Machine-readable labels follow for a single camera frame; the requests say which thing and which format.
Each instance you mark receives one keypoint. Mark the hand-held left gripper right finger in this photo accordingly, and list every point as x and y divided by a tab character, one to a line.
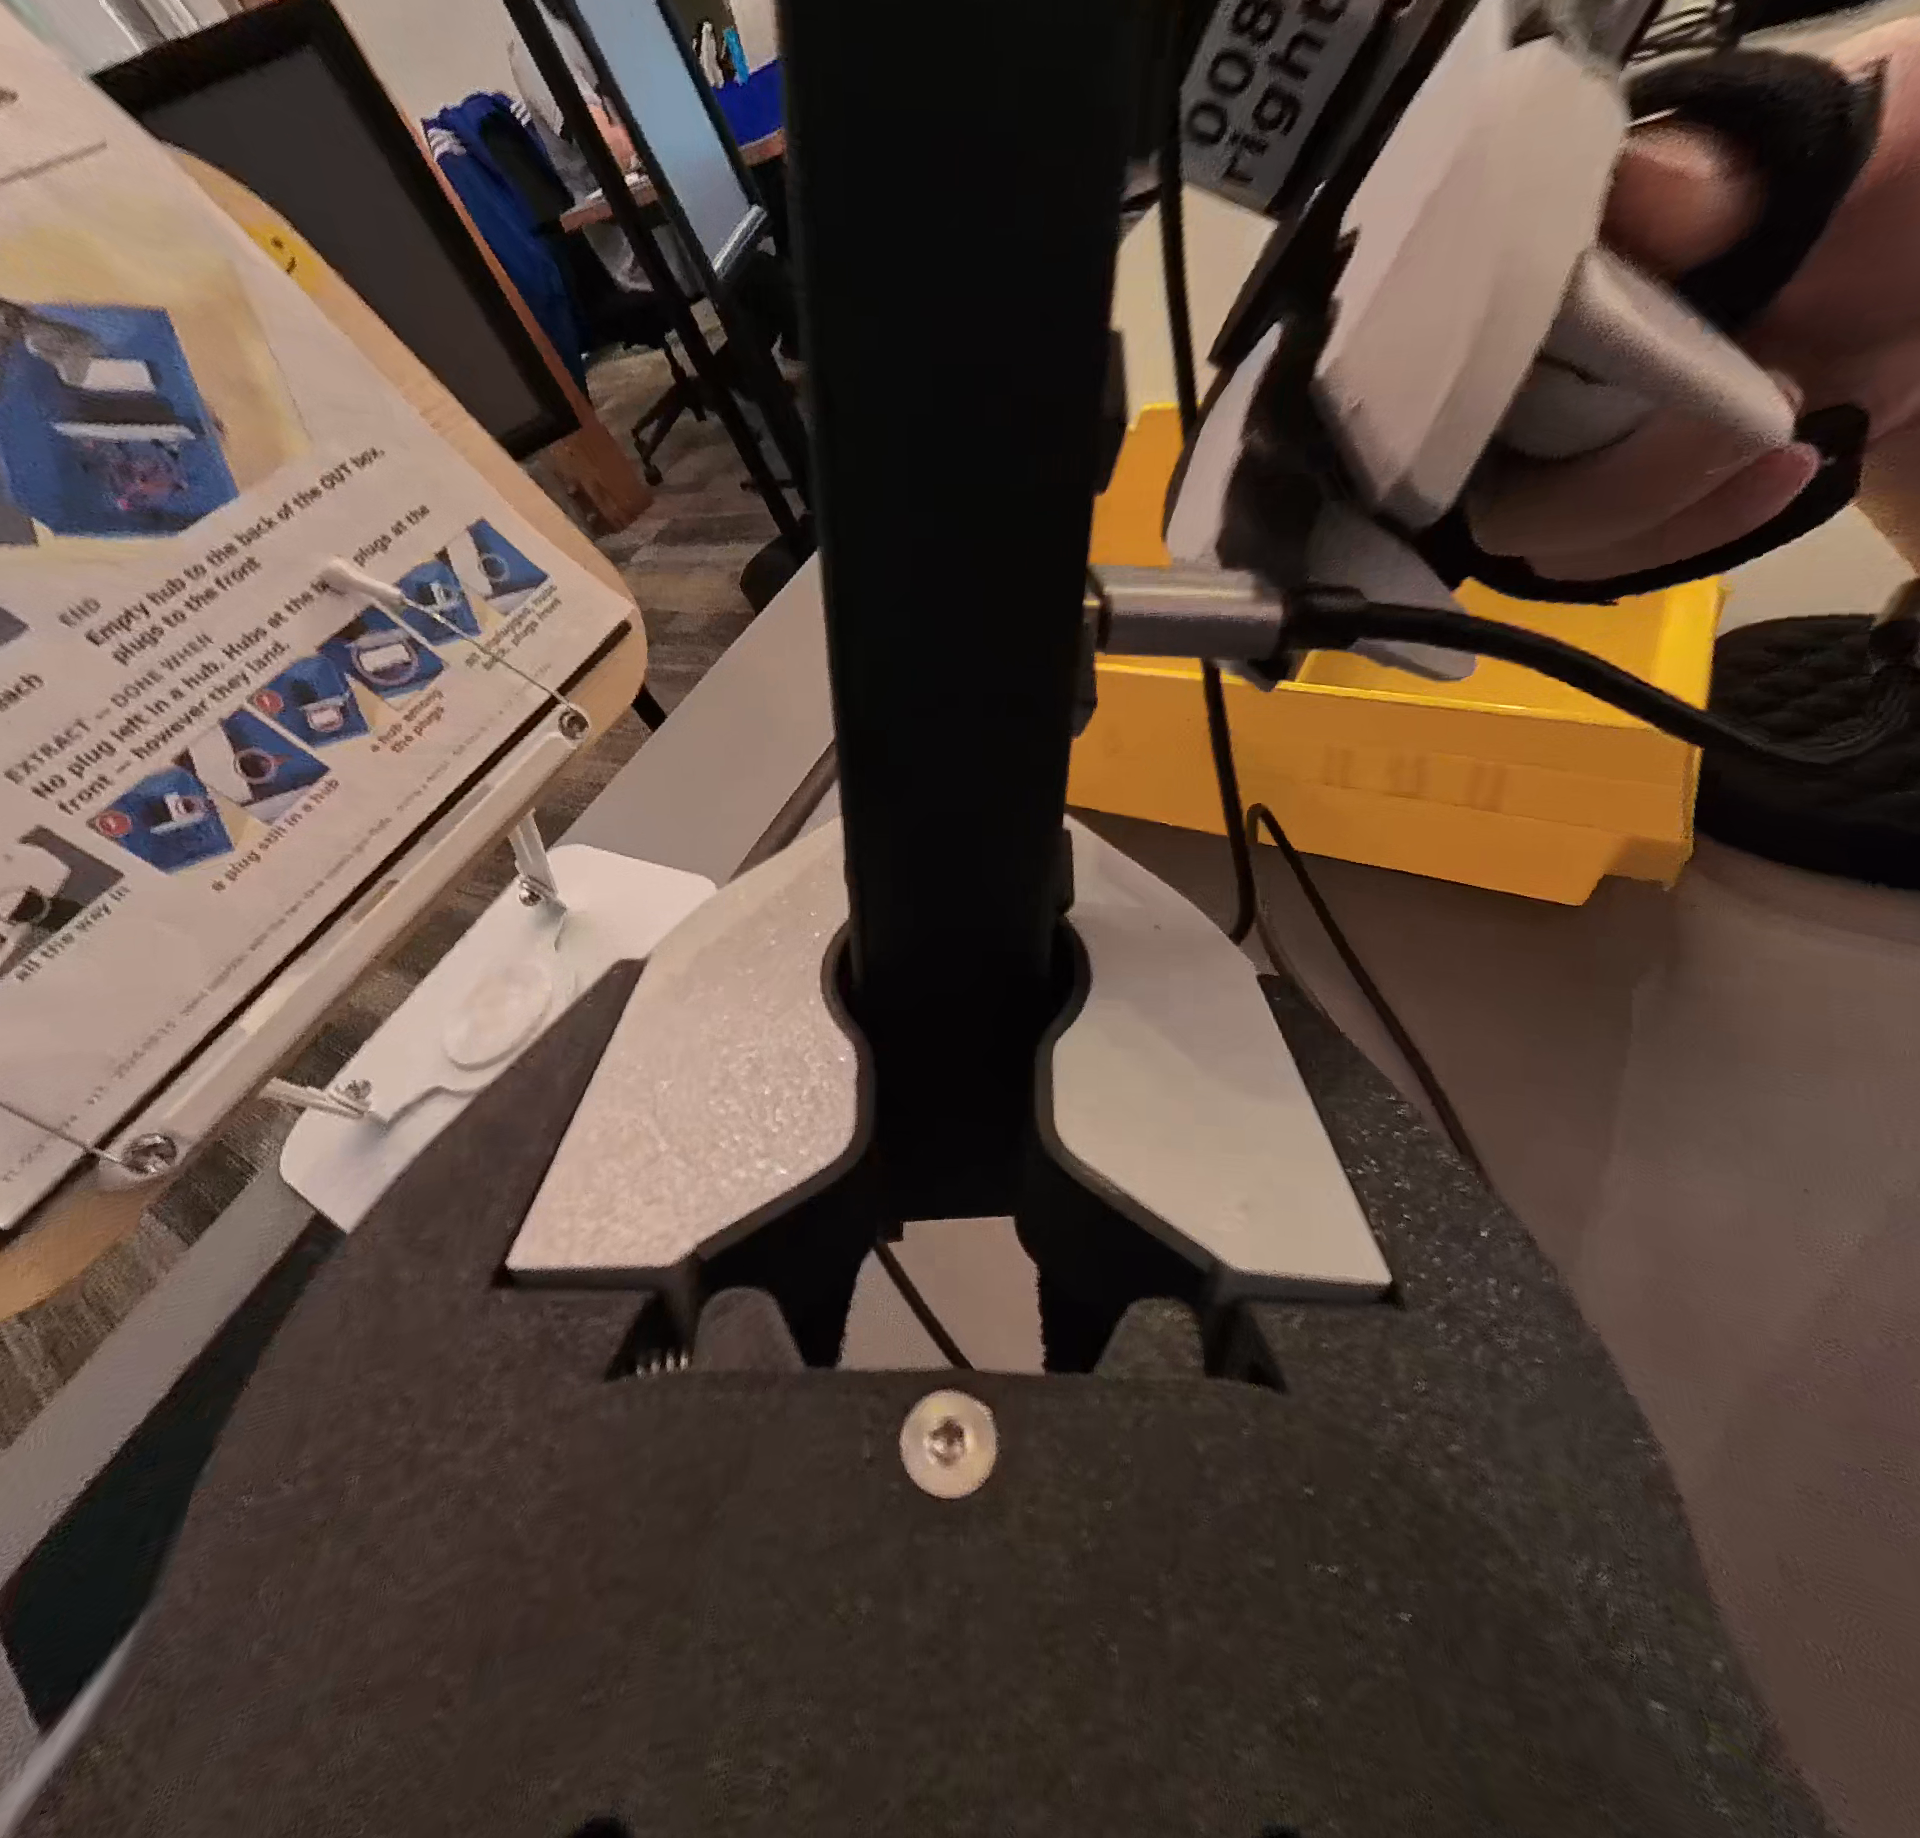
1200	1119

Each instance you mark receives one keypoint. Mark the instruction sheet on wooden stand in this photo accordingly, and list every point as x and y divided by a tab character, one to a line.
45	1253

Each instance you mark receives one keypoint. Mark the black USB hub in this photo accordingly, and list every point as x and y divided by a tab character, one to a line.
964	369

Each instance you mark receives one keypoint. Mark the blue jacket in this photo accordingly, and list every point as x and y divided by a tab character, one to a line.
494	219

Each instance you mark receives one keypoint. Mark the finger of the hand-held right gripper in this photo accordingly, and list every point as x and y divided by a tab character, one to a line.
1216	488
1469	248

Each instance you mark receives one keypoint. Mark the blue storage bin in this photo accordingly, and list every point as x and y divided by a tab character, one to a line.
749	100

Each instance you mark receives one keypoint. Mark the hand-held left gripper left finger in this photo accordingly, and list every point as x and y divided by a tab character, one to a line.
704	1119

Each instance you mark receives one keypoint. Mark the yellow storage bin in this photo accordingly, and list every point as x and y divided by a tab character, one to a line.
1423	787

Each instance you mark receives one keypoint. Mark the mobile whiteboard black stand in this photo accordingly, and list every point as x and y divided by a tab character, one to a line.
660	68

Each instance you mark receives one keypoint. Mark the black mesh pad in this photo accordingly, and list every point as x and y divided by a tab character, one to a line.
1801	832

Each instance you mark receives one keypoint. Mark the printed instruction sheet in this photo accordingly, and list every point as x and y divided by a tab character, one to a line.
223	670

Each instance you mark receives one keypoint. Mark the black framed panel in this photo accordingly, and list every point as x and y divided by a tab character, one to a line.
344	174

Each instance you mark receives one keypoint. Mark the yellow smiley sticker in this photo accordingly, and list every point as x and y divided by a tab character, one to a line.
277	254

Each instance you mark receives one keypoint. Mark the person's right hand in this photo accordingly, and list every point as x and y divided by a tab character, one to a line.
1873	341

